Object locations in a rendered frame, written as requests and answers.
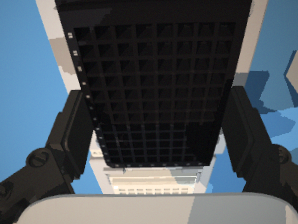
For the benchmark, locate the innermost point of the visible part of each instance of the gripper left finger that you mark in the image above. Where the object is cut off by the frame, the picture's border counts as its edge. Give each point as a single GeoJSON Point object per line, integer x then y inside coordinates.
{"type": "Point", "coordinates": [65, 154]}

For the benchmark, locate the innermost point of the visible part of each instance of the blue rectangular mat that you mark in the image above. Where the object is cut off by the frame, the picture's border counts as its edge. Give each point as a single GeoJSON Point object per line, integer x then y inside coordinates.
{"type": "Point", "coordinates": [32, 90]}

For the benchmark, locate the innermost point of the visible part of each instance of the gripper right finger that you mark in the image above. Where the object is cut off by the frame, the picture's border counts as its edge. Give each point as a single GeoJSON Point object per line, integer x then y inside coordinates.
{"type": "Point", "coordinates": [267, 167]}

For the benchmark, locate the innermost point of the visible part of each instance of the black well plate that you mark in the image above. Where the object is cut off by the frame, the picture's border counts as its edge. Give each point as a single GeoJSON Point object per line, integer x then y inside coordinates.
{"type": "Point", "coordinates": [146, 122]}

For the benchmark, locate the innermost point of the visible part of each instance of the white multi-well plate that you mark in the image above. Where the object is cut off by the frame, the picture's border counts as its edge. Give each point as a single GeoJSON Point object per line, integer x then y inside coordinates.
{"type": "Point", "coordinates": [153, 181]}

